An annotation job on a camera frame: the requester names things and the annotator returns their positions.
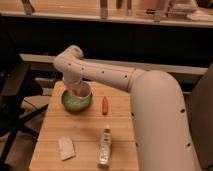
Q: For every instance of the black office chair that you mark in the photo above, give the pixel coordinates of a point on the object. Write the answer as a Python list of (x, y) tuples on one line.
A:
[(16, 82)]

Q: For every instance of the wooden shelf ledge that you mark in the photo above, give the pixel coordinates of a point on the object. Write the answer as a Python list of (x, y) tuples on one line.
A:
[(153, 12)]

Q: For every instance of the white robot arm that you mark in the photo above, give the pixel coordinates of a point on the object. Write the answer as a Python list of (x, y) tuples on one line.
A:
[(158, 109)]

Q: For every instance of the green ceramic bowl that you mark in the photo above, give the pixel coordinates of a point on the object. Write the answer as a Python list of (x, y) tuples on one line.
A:
[(75, 104)]

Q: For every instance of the clear plastic bottle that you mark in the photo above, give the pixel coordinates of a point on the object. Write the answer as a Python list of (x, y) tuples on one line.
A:
[(105, 148)]

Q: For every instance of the orange carrot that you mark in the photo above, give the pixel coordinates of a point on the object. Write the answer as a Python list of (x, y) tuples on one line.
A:
[(104, 106)]

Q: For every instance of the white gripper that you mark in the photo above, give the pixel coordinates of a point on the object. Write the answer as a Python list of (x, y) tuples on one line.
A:
[(73, 85)]

